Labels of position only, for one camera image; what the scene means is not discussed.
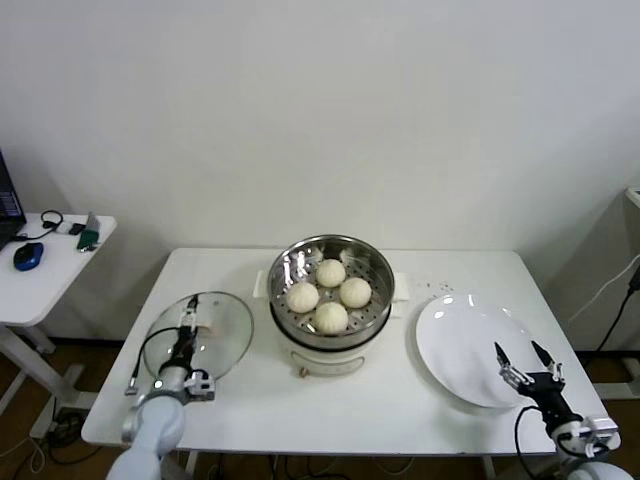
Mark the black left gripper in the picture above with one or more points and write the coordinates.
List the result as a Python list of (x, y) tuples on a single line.
[(181, 361)]

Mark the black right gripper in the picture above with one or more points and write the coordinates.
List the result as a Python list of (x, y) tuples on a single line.
[(545, 392)]

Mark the glass pot lid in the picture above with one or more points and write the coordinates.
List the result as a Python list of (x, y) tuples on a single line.
[(230, 320)]

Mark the white steamed baozi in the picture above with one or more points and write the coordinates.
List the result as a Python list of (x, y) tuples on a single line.
[(355, 292), (331, 317), (302, 297), (330, 272)]

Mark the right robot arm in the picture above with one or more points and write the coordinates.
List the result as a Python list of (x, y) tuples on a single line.
[(595, 470)]

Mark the stainless steel steamer basket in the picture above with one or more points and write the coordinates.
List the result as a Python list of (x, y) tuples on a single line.
[(380, 280)]

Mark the white round plate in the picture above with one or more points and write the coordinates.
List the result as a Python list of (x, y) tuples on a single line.
[(450, 340)]

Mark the white furniture base bar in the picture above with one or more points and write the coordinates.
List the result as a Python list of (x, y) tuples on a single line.
[(620, 391)]

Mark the green and grey gadget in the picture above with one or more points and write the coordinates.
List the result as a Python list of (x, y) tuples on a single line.
[(89, 239)]

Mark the white side table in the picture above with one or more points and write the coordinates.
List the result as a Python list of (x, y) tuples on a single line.
[(50, 280)]

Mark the small black device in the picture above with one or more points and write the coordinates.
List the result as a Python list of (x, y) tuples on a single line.
[(76, 229)]

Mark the white cabinet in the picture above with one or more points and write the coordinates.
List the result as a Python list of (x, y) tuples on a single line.
[(634, 220)]

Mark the blue computer mouse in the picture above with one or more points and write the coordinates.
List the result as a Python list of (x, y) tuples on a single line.
[(28, 256)]

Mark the white floor power strip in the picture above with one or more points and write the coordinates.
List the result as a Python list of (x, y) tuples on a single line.
[(42, 430)]

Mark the white work table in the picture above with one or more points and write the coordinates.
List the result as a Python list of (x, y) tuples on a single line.
[(350, 415)]

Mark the black laptop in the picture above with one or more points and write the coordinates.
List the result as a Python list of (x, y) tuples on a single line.
[(10, 200)]

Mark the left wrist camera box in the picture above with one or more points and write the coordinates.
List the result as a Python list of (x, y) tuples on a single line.
[(200, 387)]

